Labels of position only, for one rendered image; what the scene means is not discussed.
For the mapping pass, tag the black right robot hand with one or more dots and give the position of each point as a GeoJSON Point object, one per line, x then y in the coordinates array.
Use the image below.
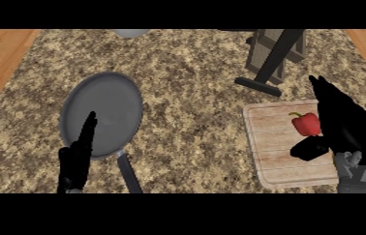
{"type": "Point", "coordinates": [341, 123]}

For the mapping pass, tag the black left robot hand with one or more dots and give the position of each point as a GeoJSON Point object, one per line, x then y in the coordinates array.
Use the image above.
{"type": "Point", "coordinates": [75, 161]}

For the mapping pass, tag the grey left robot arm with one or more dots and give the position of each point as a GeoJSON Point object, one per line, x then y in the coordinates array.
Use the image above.
{"type": "Point", "coordinates": [72, 191]}

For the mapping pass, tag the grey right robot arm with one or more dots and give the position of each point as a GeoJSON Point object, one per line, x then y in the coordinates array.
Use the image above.
{"type": "Point", "coordinates": [351, 172]}

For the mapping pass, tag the red bell pepper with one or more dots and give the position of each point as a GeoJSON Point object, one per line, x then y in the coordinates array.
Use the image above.
{"type": "Point", "coordinates": [305, 124]}

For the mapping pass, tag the pale wooden cutting board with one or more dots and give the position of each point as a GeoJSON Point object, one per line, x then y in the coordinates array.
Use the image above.
{"type": "Point", "coordinates": [280, 145]}

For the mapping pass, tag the grey frying pan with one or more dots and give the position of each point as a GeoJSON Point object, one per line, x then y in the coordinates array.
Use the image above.
{"type": "Point", "coordinates": [100, 116]}

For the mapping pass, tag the pale grey bowl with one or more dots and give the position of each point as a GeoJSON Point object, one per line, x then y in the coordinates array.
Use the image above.
{"type": "Point", "coordinates": [130, 32]}

